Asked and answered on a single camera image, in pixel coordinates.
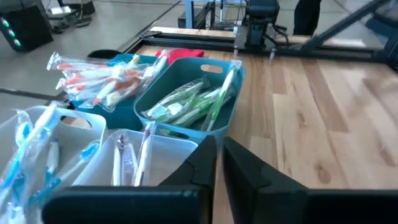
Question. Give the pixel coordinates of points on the black cabinet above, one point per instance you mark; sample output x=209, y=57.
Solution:
x=28, y=28

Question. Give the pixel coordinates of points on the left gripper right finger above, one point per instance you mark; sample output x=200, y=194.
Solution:
x=245, y=186

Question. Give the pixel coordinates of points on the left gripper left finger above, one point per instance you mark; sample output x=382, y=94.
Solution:
x=199, y=180

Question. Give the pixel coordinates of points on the wooden workbench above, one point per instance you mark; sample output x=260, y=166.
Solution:
x=189, y=12

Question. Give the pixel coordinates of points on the grey-blue plastic bin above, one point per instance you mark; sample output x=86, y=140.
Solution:
x=183, y=70

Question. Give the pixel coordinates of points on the clear frosted plastic bin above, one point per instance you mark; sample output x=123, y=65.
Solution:
x=168, y=152

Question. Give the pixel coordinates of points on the red cloth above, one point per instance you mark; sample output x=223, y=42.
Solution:
x=183, y=53

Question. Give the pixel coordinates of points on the white plastic bin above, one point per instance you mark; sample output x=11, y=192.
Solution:
x=74, y=133

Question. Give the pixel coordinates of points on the teal plastic bin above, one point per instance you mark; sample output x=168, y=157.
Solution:
x=124, y=115

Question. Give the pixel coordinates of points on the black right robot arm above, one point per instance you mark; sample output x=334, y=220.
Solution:
x=259, y=18

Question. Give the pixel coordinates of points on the orange toothbrushes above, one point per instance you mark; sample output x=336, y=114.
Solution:
x=68, y=66

